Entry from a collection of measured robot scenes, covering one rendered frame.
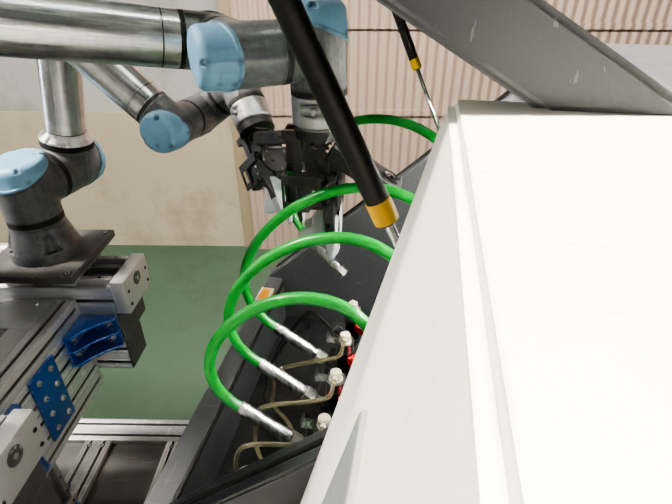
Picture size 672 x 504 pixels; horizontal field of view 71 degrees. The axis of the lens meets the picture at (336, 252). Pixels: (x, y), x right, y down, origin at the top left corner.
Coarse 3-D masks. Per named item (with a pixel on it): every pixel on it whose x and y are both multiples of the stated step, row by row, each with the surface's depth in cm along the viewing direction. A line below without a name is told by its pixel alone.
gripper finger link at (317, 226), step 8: (312, 216) 70; (320, 216) 69; (336, 216) 69; (312, 224) 70; (320, 224) 70; (336, 224) 69; (304, 232) 71; (312, 232) 71; (320, 232) 71; (328, 248) 71; (336, 248) 72; (328, 256) 73
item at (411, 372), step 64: (448, 128) 23; (512, 128) 21; (576, 128) 21; (640, 128) 21; (448, 192) 17; (512, 192) 15; (576, 192) 15; (640, 192) 15; (448, 256) 14; (512, 256) 12; (576, 256) 12; (640, 256) 12; (384, 320) 25; (448, 320) 12; (512, 320) 10; (576, 320) 10; (640, 320) 10; (384, 384) 18; (448, 384) 10; (512, 384) 8; (576, 384) 8; (640, 384) 8; (384, 448) 14; (448, 448) 9; (512, 448) 7; (576, 448) 7; (640, 448) 7
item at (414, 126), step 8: (360, 120) 71; (368, 120) 70; (376, 120) 69; (384, 120) 69; (392, 120) 68; (400, 120) 67; (408, 120) 67; (408, 128) 67; (416, 128) 66; (424, 128) 66; (424, 136) 66; (432, 136) 66; (296, 216) 88; (296, 224) 88
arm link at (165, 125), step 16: (80, 64) 82; (96, 64) 81; (96, 80) 82; (112, 80) 82; (128, 80) 82; (144, 80) 84; (112, 96) 83; (128, 96) 82; (144, 96) 83; (160, 96) 84; (128, 112) 85; (144, 112) 83; (160, 112) 82; (176, 112) 84; (192, 112) 88; (144, 128) 83; (160, 128) 82; (176, 128) 82; (192, 128) 87; (160, 144) 84; (176, 144) 84
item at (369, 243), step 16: (304, 240) 55; (320, 240) 54; (336, 240) 54; (352, 240) 53; (368, 240) 53; (272, 256) 57; (384, 256) 54; (256, 272) 58; (240, 288) 60; (224, 320) 63; (240, 352) 66; (256, 368) 67; (272, 368) 67; (288, 384) 67; (304, 384) 68
